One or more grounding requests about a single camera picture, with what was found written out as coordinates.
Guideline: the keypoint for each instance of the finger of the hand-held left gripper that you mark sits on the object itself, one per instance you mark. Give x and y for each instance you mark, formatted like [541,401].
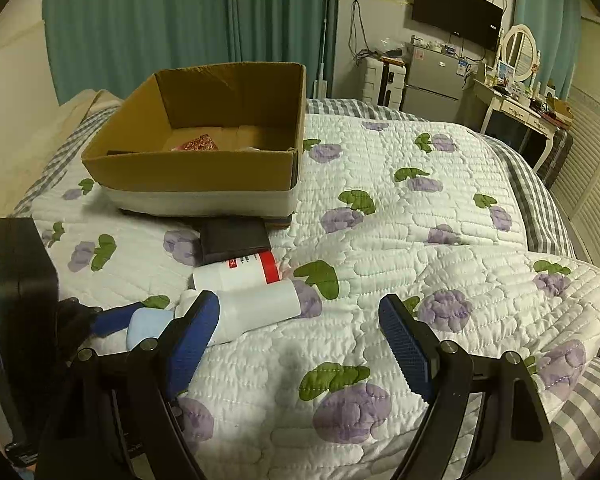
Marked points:
[115,321]

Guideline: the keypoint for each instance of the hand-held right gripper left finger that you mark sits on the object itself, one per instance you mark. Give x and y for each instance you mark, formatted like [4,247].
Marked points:
[190,347]

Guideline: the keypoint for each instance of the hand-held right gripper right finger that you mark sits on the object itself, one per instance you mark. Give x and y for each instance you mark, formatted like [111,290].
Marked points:
[405,350]

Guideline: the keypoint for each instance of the light blue plastic case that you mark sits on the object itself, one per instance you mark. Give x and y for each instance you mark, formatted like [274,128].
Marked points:
[146,325]

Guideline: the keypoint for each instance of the plain white plastic bottle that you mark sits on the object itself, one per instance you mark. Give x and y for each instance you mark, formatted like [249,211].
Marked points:
[252,310]

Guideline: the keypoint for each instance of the cardboard box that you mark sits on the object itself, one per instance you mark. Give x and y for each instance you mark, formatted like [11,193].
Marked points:
[195,185]

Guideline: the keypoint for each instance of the white bottle with red label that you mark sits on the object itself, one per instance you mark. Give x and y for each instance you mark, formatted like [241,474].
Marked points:
[230,272]

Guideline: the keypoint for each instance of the black wallet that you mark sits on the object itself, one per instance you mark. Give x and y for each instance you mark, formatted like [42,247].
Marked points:
[235,240]

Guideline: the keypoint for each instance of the beige pillow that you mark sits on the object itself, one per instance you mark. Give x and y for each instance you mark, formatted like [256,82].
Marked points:
[80,105]

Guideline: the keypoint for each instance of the red patterned packet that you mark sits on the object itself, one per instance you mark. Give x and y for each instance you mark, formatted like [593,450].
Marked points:
[195,142]

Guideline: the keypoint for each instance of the white louvred door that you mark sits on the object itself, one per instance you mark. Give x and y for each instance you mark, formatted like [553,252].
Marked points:
[587,160]

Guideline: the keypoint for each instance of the white dressing table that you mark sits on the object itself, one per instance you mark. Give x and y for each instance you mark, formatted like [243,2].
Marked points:
[515,107]

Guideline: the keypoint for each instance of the silver fridge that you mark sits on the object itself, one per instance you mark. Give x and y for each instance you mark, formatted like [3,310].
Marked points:
[432,85]

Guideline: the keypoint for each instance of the white drawer cabinet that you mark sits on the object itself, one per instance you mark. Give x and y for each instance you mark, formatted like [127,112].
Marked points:
[380,82]

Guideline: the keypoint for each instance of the wide green curtain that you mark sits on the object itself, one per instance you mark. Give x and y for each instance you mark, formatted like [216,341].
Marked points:
[180,15]

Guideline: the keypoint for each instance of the white mop pole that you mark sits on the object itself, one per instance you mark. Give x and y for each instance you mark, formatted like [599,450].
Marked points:
[321,45]

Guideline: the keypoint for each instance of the oval white framed mirror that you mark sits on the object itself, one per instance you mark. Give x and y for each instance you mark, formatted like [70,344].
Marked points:
[519,52]

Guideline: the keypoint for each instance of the narrow green curtain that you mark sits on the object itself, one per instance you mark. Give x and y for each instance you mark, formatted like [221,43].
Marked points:
[545,5]

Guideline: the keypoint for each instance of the black wall television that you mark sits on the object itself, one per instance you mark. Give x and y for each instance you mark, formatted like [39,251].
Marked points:
[455,10]

